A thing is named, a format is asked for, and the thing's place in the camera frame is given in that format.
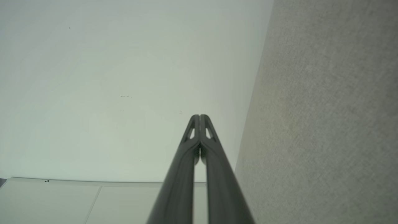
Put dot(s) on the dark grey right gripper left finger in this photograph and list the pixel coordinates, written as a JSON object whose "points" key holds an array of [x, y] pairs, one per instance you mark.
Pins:
{"points": [[178, 186]]}

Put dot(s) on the grey fabric sofa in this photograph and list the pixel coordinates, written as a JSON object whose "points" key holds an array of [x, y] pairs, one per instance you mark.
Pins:
{"points": [[326, 118]]}

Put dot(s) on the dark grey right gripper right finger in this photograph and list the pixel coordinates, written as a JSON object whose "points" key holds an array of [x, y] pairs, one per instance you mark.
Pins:
{"points": [[222, 193]]}

